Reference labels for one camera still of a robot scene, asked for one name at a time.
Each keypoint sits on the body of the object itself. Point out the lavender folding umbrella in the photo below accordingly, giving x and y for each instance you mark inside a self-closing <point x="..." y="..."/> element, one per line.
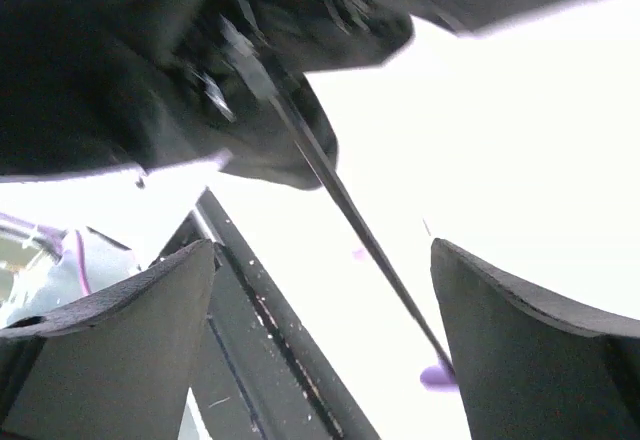
<point x="95" y="85"/>

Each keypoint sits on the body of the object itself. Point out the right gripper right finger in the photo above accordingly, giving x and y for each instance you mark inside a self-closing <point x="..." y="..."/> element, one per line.
<point x="531" y="363"/>

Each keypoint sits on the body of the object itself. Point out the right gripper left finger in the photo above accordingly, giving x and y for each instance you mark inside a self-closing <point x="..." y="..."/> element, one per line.
<point x="113" y="365"/>

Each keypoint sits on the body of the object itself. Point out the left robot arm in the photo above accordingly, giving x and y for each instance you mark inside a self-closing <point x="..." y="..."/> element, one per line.
<point x="48" y="284"/>

